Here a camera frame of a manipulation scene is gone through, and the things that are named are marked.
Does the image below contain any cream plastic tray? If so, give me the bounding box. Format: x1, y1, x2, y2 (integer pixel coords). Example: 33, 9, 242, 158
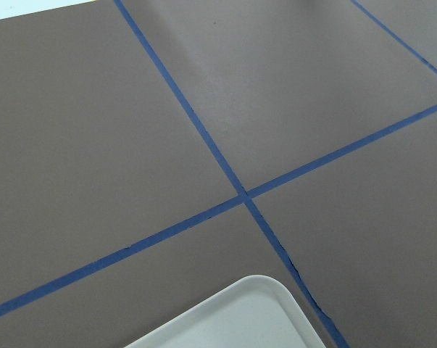
130, 275, 324, 347

